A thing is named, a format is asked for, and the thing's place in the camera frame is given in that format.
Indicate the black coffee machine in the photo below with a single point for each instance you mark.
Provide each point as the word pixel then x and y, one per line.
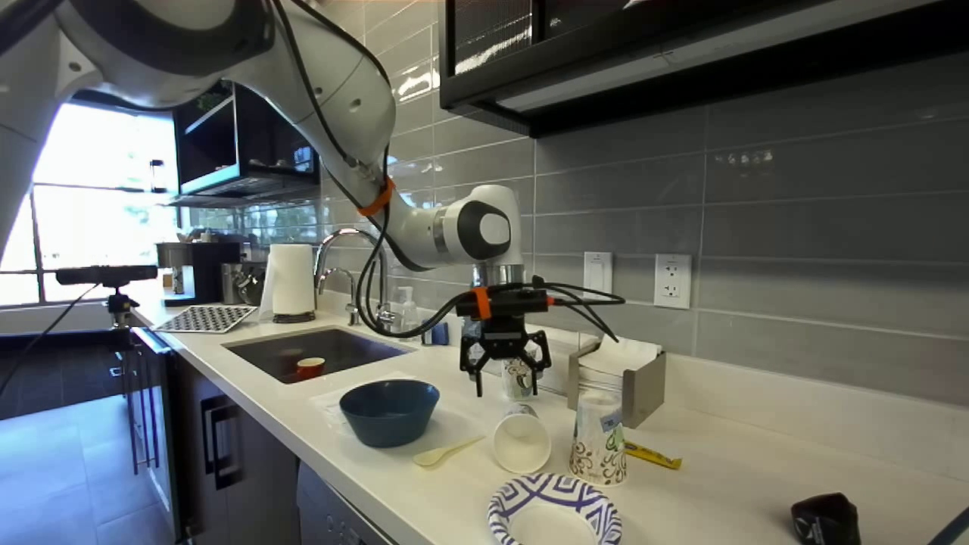
pixel 191 272

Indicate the chrome sink faucet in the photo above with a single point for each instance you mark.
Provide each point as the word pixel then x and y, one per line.
pixel 368 286

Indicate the white wall outlet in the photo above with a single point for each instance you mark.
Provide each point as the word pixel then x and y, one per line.
pixel 673 280
pixel 597 272

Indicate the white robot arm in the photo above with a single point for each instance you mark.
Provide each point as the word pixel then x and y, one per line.
pixel 302 67

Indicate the dark overhead cabinet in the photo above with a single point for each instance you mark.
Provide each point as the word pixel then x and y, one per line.
pixel 558 65

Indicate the small black object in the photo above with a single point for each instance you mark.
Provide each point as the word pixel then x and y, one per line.
pixel 827 520

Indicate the orange cable clip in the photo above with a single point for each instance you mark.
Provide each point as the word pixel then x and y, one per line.
pixel 380 202

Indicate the camera on tripod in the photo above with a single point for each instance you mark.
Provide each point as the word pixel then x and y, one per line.
pixel 118 336

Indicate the upside-down patterned paper cup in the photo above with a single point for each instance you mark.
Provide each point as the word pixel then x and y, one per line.
pixel 597 439

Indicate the paper towel roll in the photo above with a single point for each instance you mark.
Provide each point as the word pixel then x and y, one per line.
pixel 288 284

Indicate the kitchen sink basin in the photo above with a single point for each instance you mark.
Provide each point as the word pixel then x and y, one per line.
pixel 311 356

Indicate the dark blue bowl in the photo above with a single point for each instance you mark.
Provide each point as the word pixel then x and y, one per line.
pixel 387 414

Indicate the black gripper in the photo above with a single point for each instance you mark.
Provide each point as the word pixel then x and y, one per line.
pixel 494 311

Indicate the blue patterned paper plate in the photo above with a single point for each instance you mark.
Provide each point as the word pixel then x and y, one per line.
pixel 551 510

